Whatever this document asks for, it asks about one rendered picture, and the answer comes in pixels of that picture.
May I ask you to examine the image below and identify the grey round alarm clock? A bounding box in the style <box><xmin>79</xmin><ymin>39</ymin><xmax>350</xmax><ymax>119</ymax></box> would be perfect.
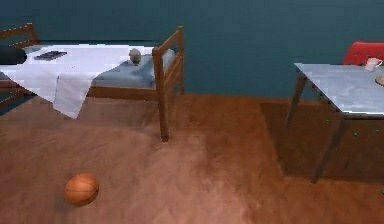
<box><xmin>128</xmin><ymin>47</ymin><xmax>143</xmax><ymax>66</ymax></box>

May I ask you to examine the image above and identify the wooden bed with blue mattress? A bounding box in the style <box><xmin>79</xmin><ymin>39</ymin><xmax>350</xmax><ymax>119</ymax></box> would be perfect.
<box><xmin>0</xmin><ymin>22</ymin><xmax>185</xmax><ymax>143</ymax></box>

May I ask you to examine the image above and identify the white bed sheet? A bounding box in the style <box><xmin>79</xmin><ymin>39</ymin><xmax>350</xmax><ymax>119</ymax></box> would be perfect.
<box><xmin>0</xmin><ymin>44</ymin><xmax>155</xmax><ymax>120</ymax></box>

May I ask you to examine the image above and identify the orange basketball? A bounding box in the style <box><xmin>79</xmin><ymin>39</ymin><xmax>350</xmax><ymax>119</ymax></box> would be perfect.
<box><xmin>63</xmin><ymin>173</ymin><xmax>100</xmax><ymax>207</ymax></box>

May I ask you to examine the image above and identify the black flat book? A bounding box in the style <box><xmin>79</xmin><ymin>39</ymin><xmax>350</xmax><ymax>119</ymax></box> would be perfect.
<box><xmin>33</xmin><ymin>50</ymin><xmax>68</xmax><ymax>62</ymax></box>

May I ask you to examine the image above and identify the grey table with dark legs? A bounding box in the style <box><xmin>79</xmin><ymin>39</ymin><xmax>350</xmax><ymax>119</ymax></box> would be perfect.
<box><xmin>284</xmin><ymin>62</ymin><xmax>384</xmax><ymax>185</ymax></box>

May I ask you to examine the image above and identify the red chair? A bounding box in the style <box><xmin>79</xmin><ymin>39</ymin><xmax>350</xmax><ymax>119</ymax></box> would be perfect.
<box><xmin>342</xmin><ymin>41</ymin><xmax>384</xmax><ymax>67</ymax></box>

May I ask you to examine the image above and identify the white mug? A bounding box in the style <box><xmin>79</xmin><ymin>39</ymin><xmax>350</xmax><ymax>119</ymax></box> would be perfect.
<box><xmin>364</xmin><ymin>57</ymin><xmax>383</xmax><ymax>72</ymax></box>

